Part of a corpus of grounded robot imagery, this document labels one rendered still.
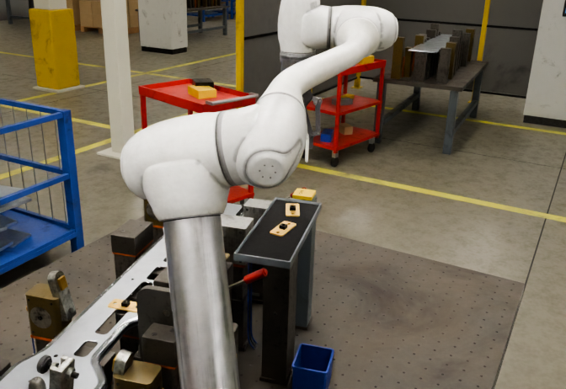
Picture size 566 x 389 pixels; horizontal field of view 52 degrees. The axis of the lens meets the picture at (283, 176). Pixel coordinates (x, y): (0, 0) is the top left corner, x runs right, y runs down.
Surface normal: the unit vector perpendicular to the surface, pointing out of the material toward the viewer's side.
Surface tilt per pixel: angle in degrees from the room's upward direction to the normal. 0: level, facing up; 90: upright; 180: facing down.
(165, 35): 90
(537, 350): 0
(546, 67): 90
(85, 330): 0
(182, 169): 73
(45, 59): 90
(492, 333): 0
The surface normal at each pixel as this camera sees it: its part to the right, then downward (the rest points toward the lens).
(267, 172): 0.07, 0.53
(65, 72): 0.88, 0.19
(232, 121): -0.19, -0.64
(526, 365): 0.03, -0.94
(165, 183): -0.33, 0.05
